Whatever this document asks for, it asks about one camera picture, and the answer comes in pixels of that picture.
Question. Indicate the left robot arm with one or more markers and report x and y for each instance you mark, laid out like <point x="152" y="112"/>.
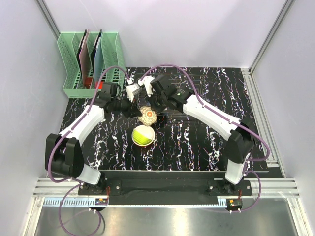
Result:
<point x="63" y="152"/>

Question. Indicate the green plastic file organizer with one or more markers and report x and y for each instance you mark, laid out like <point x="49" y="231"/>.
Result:
<point x="112" y="62"/>

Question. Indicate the right orange connector box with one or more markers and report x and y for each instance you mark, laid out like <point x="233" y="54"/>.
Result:
<point x="235" y="203"/>

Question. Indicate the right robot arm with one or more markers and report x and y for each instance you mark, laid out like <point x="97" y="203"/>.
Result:
<point x="239" y="141"/>

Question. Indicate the black marble pattern mat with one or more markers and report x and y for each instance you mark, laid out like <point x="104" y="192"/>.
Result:
<point x="181" y="143"/>

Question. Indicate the dark red block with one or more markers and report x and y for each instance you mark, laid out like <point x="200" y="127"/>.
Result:
<point x="88" y="82"/>

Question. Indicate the aluminium frame rail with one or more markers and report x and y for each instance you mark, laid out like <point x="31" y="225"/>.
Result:
<point x="270" y="187"/>

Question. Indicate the cream mandala pattern bowl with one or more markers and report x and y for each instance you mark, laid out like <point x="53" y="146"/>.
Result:
<point x="148" y="117"/>

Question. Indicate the green patterned bowl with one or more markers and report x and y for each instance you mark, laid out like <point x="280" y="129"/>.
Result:
<point x="143" y="135"/>

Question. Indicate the wire dish rack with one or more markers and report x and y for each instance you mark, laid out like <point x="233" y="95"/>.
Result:
<point x="181" y="99"/>

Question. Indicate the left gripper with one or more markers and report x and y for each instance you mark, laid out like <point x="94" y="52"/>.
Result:
<point x="133" y="110"/>

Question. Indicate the light blue board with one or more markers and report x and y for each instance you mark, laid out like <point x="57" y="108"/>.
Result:
<point x="96" y="57"/>

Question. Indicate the orange connector box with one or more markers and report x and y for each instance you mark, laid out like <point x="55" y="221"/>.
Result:
<point x="235" y="203"/>
<point x="101" y="201"/>

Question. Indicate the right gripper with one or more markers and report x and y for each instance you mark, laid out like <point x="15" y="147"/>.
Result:
<point x="157" y="110"/>

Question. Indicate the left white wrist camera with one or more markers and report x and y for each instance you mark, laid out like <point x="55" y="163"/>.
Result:
<point x="132" y="90"/>

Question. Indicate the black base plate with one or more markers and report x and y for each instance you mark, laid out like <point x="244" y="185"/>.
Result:
<point x="165" y="188"/>

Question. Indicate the left orange connector box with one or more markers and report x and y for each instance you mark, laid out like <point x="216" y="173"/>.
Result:
<point x="101" y="201"/>

